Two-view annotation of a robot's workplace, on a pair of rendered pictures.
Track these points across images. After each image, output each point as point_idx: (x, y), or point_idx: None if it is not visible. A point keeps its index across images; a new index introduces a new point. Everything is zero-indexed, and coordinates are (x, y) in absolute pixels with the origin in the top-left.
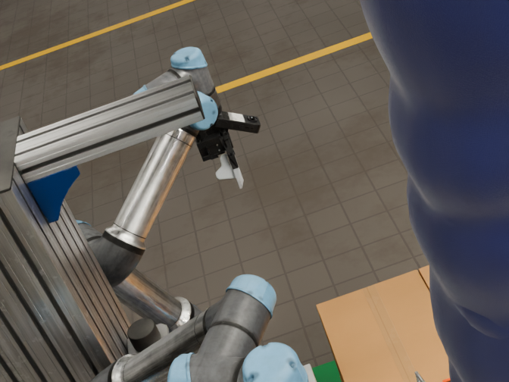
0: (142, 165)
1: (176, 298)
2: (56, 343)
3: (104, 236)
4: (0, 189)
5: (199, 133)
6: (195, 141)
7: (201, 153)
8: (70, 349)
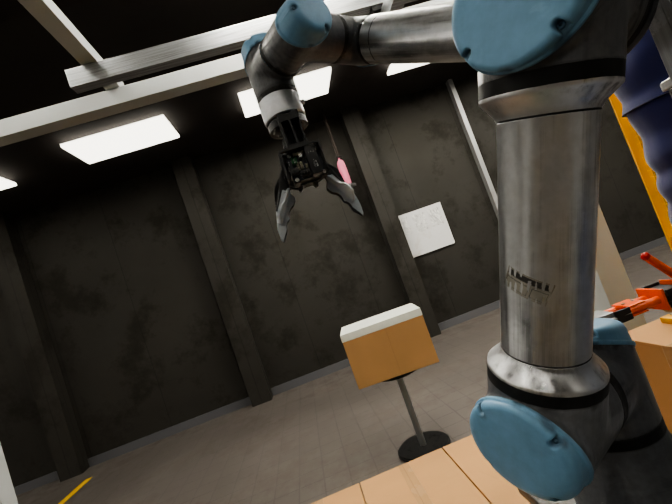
0: (418, 8)
1: (495, 349)
2: None
3: None
4: None
5: (305, 136)
6: (309, 141)
7: (319, 160)
8: None
